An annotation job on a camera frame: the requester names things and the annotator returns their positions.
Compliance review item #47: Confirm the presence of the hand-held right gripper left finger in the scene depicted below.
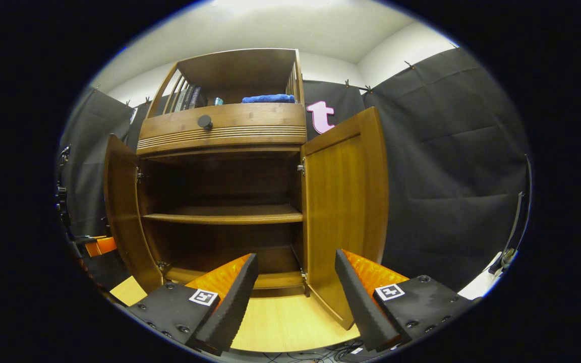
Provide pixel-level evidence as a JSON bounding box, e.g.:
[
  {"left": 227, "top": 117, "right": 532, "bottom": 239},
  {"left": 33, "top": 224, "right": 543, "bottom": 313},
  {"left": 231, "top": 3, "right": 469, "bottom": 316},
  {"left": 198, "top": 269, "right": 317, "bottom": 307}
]
[{"left": 127, "top": 253, "right": 259, "bottom": 357}]

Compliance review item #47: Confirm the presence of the blue towel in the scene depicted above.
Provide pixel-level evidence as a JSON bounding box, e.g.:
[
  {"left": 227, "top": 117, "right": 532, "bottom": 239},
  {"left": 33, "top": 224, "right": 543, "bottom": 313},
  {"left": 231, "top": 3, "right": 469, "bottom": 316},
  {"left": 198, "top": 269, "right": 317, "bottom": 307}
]
[{"left": 242, "top": 94, "right": 296, "bottom": 104}]

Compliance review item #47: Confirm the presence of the wooden double-door shoe cabinet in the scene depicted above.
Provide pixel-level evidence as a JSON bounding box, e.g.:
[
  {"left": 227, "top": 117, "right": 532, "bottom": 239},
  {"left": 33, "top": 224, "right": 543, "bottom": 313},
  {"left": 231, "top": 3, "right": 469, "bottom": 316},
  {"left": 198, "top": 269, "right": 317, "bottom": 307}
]
[{"left": 137, "top": 48, "right": 307, "bottom": 298}]

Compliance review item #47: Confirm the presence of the black tripod stand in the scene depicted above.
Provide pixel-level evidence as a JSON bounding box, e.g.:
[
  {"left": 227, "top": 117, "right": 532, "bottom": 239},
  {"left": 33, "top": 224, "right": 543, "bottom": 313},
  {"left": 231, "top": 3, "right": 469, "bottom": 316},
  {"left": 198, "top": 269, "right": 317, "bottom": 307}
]
[{"left": 54, "top": 146, "right": 77, "bottom": 243}]

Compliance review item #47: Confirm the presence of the dark curved pole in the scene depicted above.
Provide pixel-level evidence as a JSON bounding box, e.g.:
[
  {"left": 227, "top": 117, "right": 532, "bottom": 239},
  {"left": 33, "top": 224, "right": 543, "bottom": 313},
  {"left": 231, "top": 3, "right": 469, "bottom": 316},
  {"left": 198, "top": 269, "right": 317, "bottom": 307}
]
[{"left": 502, "top": 154, "right": 532, "bottom": 273}]

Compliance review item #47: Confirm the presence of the black backdrop cloth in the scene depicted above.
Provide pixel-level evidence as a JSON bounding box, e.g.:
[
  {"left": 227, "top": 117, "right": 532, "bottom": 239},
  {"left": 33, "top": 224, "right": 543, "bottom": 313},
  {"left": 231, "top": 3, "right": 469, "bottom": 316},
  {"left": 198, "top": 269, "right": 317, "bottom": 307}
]
[{"left": 59, "top": 48, "right": 531, "bottom": 293}]

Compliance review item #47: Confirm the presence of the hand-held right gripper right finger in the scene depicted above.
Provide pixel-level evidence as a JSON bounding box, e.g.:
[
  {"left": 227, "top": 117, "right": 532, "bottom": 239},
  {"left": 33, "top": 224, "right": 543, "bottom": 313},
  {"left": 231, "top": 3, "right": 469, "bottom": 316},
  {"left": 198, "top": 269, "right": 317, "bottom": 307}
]
[{"left": 334, "top": 249, "right": 483, "bottom": 352}]

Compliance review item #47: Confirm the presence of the white flat object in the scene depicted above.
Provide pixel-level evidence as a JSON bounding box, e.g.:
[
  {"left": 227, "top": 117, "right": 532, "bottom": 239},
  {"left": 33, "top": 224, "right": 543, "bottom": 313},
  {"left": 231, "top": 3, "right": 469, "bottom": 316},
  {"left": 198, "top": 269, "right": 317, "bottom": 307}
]
[{"left": 457, "top": 252, "right": 515, "bottom": 300}]

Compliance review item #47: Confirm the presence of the wooden shoe cabinet door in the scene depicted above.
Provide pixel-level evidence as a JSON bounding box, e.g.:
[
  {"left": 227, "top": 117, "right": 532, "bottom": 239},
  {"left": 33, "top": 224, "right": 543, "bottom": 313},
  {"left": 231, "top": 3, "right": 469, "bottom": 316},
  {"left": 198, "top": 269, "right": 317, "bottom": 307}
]
[
  {"left": 104, "top": 134, "right": 165, "bottom": 294},
  {"left": 301, "top": 106, "right": 389, "bottom": 331}
]

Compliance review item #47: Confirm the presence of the wooden drawer with black knob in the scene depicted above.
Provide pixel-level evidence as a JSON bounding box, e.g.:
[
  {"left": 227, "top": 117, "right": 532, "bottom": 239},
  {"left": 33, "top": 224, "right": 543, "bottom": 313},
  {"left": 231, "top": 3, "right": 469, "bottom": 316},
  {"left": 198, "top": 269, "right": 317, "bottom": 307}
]
[{"left": 137, "top": 103, "right": 307, "bottom": 156}]

